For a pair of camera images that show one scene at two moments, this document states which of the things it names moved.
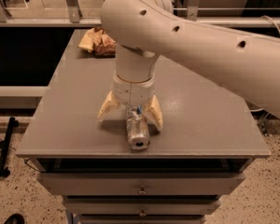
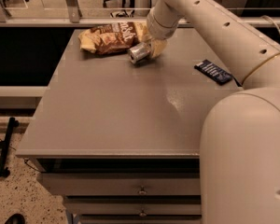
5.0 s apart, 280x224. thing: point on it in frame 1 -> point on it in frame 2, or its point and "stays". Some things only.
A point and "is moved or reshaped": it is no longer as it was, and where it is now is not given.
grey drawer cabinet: [209, 139] stays
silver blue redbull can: [138, 129] is moved or reshaped
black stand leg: [1, 170] stays
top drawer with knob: [141, 183] stays
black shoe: [16, 218] stays
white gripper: [133, 92] -> [156, 30]
